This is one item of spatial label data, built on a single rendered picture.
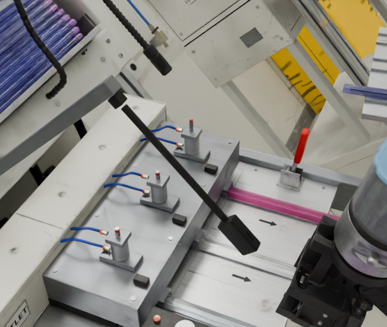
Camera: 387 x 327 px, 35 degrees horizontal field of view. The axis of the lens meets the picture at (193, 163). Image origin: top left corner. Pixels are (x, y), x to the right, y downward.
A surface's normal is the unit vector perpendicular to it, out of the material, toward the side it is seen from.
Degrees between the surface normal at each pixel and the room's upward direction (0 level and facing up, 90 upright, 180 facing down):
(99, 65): 90
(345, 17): 91
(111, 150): 43
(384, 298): 92
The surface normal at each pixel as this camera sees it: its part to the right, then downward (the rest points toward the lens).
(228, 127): 0.65, -0.33
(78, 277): -0.02, -0.75
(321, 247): -0.40, 0.61
